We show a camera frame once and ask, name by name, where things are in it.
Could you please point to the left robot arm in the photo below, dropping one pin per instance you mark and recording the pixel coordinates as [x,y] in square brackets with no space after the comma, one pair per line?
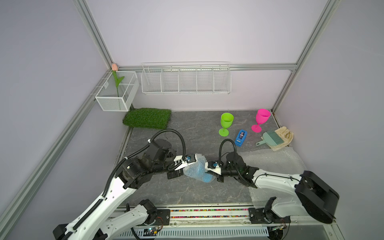
[95,223]

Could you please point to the pink plastic wine glass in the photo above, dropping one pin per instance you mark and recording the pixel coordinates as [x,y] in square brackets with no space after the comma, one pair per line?
[262,117]

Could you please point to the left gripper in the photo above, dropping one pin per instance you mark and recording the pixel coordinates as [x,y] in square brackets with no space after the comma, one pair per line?
[175,174]

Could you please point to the white wire shelf rack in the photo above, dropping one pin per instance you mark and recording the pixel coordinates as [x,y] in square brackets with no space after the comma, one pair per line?
[186,78]

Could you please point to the blue tape dispenser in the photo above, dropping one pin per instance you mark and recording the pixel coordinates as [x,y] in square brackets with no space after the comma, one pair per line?
[240,139]

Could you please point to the white mesh basket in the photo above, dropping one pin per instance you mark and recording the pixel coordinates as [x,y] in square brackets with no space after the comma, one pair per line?
[107,96]

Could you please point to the green dustpan brush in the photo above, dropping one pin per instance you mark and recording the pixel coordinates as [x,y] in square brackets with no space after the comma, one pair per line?
[271,138]

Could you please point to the artificial pink tulip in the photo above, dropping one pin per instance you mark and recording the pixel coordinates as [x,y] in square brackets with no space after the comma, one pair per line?
[117,79]

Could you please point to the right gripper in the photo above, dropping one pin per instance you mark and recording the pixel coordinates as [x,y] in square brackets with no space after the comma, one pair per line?
[219,178]

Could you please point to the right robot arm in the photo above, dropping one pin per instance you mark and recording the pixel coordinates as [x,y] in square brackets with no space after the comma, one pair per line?
[308,194]

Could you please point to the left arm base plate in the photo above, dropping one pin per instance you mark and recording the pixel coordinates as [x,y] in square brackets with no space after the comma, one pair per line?
[159,216]

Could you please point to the bubble wrap sheet stack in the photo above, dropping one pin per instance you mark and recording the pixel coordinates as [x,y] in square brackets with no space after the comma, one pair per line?
[283,161]

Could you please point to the green plastic wine glass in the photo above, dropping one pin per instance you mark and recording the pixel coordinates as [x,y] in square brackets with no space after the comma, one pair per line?
[226,122]

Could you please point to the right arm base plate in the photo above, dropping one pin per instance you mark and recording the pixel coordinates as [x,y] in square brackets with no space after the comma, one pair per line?
[258,216]

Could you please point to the green artificial grass mat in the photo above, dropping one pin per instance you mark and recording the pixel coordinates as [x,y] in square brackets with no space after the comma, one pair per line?
[148,118]

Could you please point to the blue plastic wine glass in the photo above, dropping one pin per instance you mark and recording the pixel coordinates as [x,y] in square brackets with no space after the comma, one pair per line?
[203,176]

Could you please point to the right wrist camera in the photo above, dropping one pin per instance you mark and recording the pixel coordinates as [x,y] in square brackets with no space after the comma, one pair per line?
[213,168]

